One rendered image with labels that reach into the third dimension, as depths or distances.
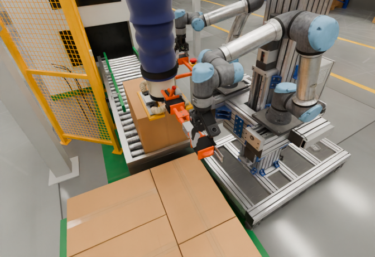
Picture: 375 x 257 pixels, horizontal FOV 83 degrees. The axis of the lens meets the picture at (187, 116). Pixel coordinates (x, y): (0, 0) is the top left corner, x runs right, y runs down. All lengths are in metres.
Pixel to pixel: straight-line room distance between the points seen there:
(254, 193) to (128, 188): 1.05
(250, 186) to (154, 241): 0.98
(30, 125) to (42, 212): 0.83
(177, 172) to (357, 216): 1.63
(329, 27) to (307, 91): 0.31
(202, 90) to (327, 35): 0.50
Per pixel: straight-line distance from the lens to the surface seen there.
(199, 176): 1.66
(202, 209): 1.52
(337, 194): 2.57
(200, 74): 0.72
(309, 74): 1.08
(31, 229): 2.53
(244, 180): 2.08
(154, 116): 1.31
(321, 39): 0.96
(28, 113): 2.23
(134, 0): 1.14
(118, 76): 3.07
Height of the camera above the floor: 1.89
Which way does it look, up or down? 39 degrees down
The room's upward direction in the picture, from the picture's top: 3 degrees counter-clockwise
